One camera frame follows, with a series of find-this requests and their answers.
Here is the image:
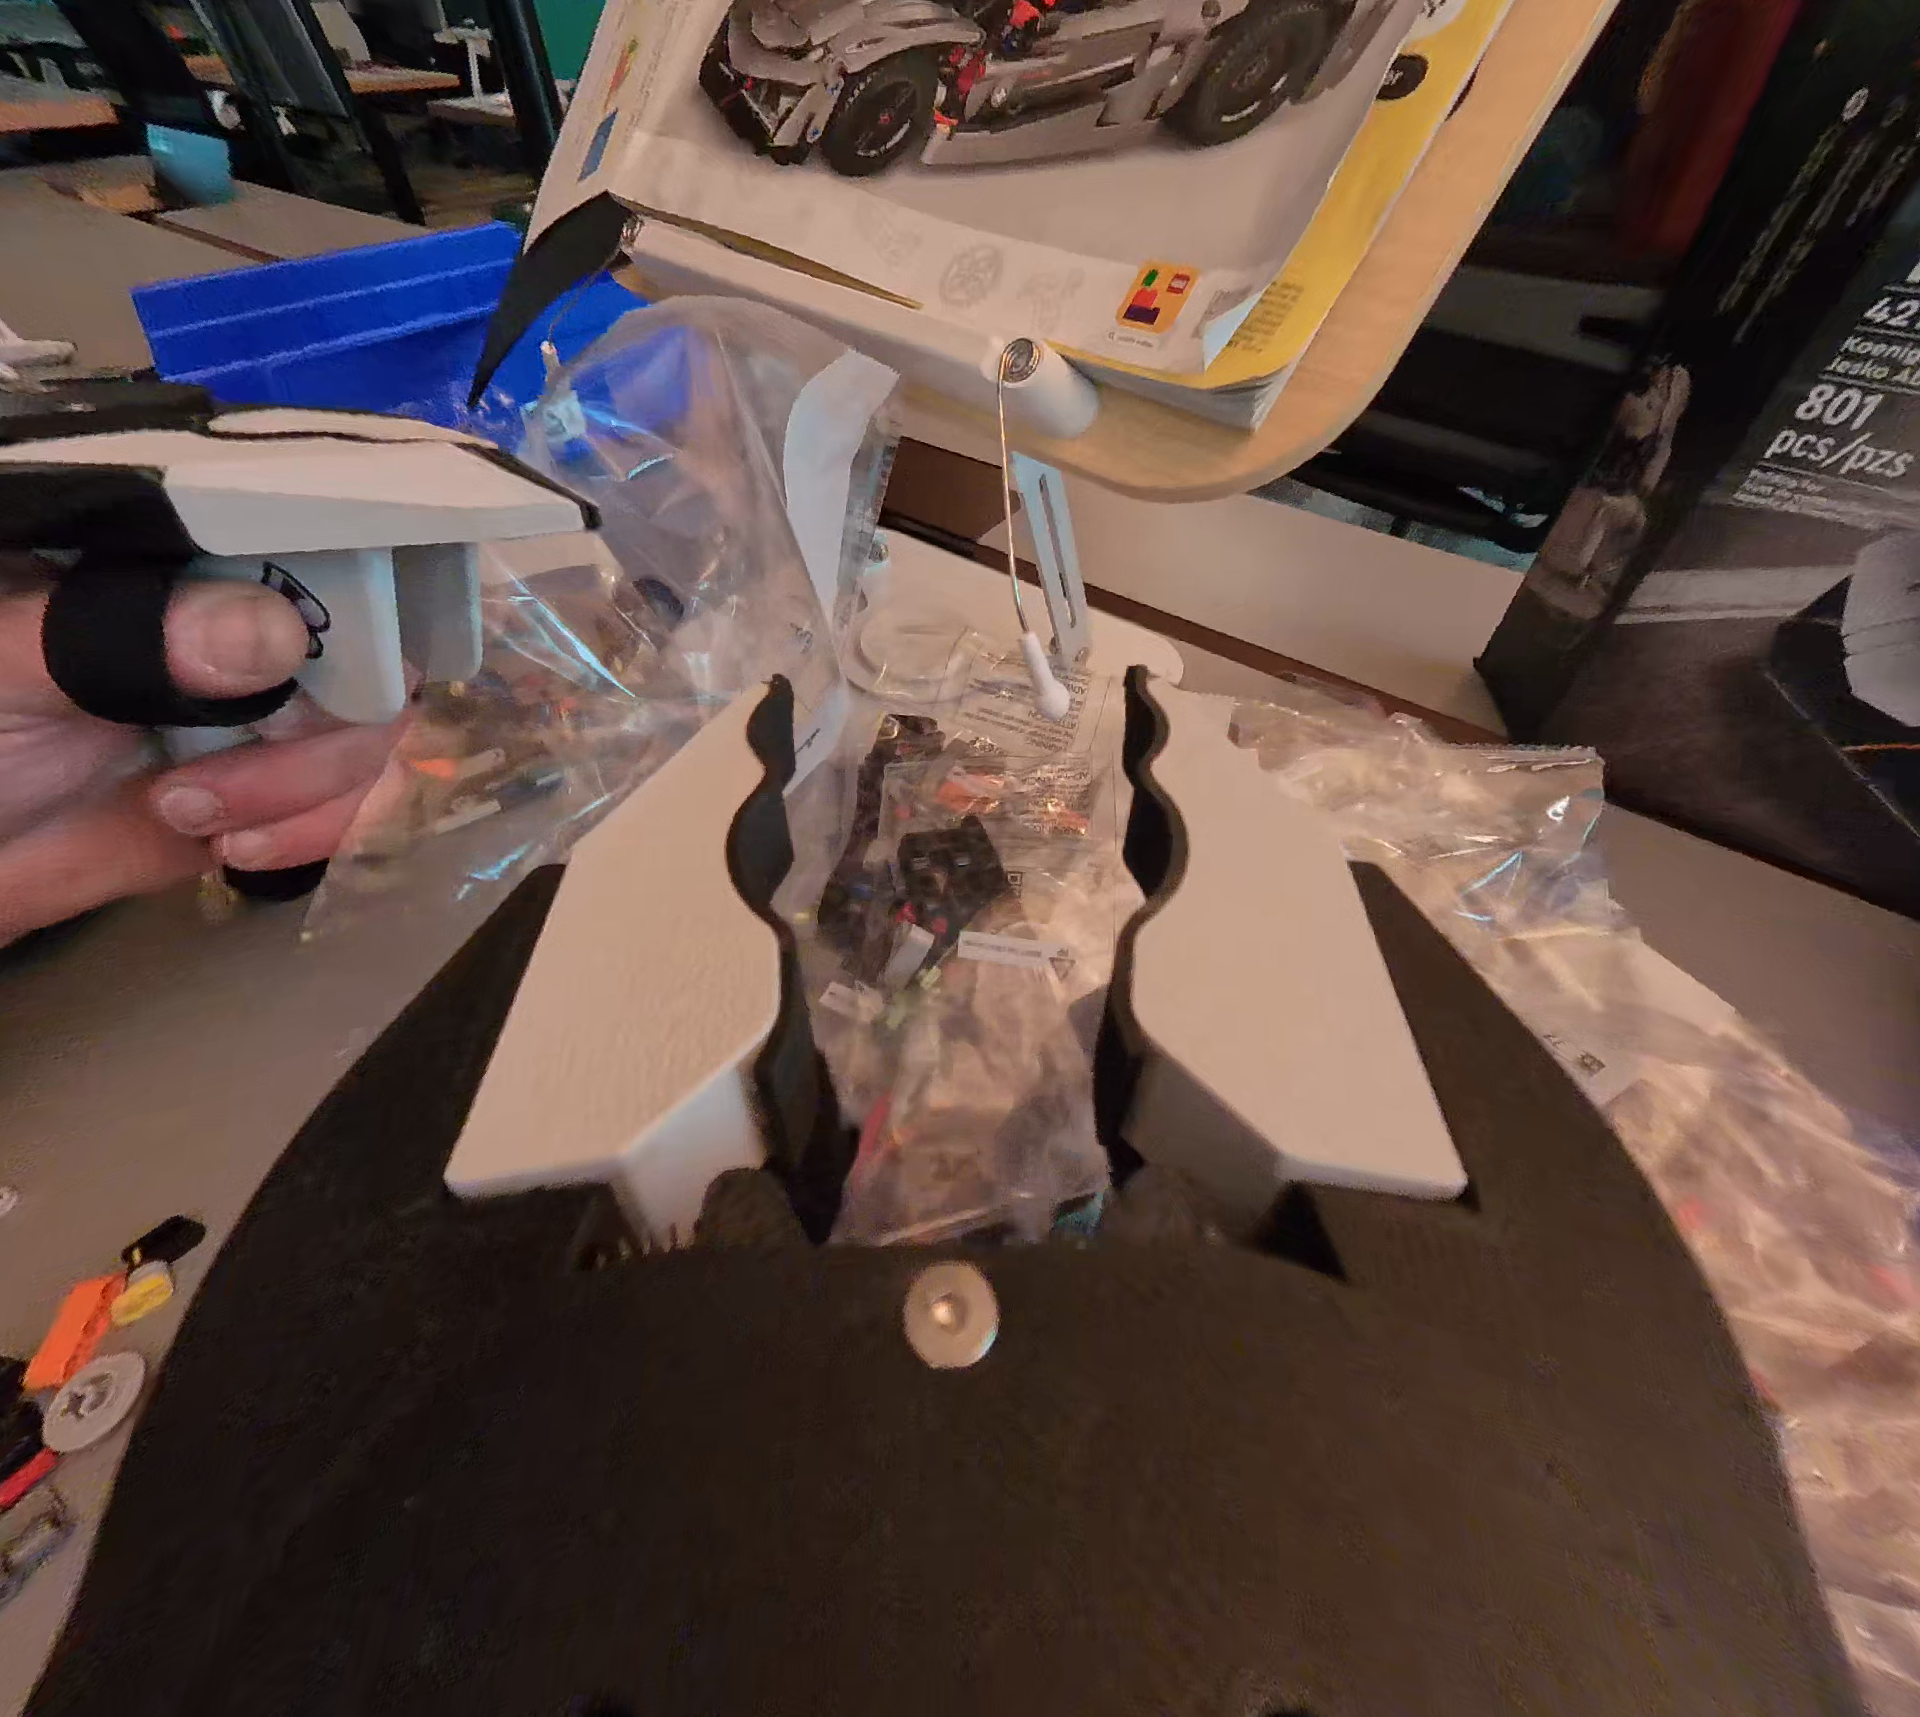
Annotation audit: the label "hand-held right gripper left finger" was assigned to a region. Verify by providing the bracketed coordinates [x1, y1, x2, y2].
[444, 673, 842, 1246]

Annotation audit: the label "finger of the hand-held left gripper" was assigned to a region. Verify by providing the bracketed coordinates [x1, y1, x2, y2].
[159, 441, 605, 725]
[0, 406, 504, 460]

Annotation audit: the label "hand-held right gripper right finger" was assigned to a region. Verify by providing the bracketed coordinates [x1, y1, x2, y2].
[1093, 662, 1474, 1232]

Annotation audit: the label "small clear bag toy pieces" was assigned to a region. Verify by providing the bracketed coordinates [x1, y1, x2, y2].
[300, 299, 817, 941]

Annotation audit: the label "clear bag with printed warnings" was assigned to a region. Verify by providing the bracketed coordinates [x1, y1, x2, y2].
[781, 637, 1145, 1246]

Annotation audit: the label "large dark toy set box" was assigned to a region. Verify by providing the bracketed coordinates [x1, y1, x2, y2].
[1478, 0, 1920, 915]

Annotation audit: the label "toy set instruction booklet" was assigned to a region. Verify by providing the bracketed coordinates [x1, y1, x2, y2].
[524, 0, 1643, 436]

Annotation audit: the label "person's left hand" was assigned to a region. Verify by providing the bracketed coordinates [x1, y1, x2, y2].
[0, 577, 427, 948]

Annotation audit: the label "blue plastic bin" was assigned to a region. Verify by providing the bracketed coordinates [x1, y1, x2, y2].
[133, 246, 706, 466]
[133, 221, 528, 310]

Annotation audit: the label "wooden office table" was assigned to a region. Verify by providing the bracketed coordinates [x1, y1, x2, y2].
[179, 52, 460, 103]

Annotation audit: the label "black and yellow toy pin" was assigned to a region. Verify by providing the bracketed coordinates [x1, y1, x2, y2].
[108, 1213, 209, 1327]

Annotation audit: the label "wooden book stand white legs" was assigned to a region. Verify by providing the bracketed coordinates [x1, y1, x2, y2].
[466, 0, 1750, 723]

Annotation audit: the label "orange toy connector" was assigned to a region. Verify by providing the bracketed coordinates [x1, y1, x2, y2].
[21, 1276, 131, 1394]

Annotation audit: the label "grey round toy pulley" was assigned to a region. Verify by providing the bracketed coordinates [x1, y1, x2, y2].
[42, 1348, 148, 1453]

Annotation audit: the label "grey toy connector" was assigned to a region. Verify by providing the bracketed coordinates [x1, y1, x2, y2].
[0, 1492, 78, 1607]

